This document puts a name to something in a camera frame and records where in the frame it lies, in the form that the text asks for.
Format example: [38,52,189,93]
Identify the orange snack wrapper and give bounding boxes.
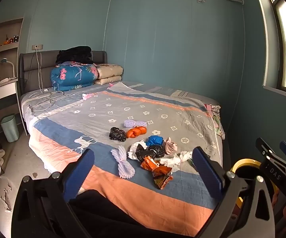
[140,156,164,171]

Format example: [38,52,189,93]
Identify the blue plastic bag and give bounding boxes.
[145,135,164,147]

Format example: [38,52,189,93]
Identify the blue floral folded quilt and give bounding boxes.
[51,64,99,92]

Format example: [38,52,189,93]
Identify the orange plastic bag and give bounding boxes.
[126,126,147,138]

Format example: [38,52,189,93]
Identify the white charging cable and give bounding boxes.
[29,50,65,112]

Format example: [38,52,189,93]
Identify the patterned bedsheet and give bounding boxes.
[21,81,224,237]

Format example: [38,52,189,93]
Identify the grey upholstered bed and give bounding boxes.
[19,50,231,237]

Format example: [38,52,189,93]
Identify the beige pillows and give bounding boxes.
[95,64,124,85]

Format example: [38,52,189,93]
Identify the black charging cable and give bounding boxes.
[19,48,39,96]

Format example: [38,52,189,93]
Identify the floral cloth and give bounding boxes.
[205,104,225,140]

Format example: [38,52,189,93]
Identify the dark red snack wrapper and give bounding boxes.
[152,166,174,190]

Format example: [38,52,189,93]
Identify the black clothes pile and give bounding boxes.
[56,46,94,65]

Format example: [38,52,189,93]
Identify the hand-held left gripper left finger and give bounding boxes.
[11,149,95,238]

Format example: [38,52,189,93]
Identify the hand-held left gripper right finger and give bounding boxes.
[191,147,275,238]

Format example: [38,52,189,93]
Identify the white desk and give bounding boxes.
[0,78,19,119]

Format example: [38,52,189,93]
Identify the black bin with yellow rim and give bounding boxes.
[230,158,280,228]

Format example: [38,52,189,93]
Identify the small bottles on shelf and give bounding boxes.
[4,35,19,45]

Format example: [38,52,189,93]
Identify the wall shelf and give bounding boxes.
[0,17,24,57]

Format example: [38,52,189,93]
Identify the white desk lamp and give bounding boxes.
[0,58,15,78]

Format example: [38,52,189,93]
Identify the lilac mesh cloth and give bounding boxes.
[111,145,135,179]

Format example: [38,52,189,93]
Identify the pink striped sock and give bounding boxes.
[163,137,178,155]

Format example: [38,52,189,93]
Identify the light green waste bin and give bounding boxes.
[0,113,20,143]

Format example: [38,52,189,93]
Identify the white tissue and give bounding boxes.
[160,151,193,172]

